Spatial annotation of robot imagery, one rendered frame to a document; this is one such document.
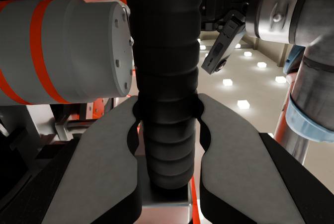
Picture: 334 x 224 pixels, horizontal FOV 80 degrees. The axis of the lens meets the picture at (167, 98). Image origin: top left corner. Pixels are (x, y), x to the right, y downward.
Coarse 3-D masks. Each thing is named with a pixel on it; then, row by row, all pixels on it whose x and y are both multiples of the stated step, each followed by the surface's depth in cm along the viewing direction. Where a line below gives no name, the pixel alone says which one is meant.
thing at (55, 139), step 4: (44, 136) 33; (48, 136) 33; (52, 136) 33; (56, 136) 34; (44, 140) 32; (48, 140) 32; (52, 140) 33; (56, 140) 34; (40, 144) 31; (44, 144) 32; (48, 144) 32; (52, 144) 32; (56, 144) 32; (40, 148) 31
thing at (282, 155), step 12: (264, 144) 8; (276, 144) 8; (276, 156) 7; (288, 156) 7; (288, 168) 7; (300, 168) 7; (288, 180) 6; (300, 180) 6; (312, 180) 6; (300, 192) 6; (312, 192) 6; (324, 192) 6; (300, 204) 6; (312, 204) 6; (324, 204) 6; (312, 216) 6; (324, 216) 5
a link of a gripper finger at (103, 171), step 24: (96, 120) 10; (120, 120) 10; (96, 144) 8; (120, 144) 8; (72, 168) 7; (96, 168) 7; (120, 168) 7; (72, 192) 6; (96, 192) 6; (120, 192) 6; (48, 216) 6; (72, 216) 6; (96, 216) 6; (120, 216) 6
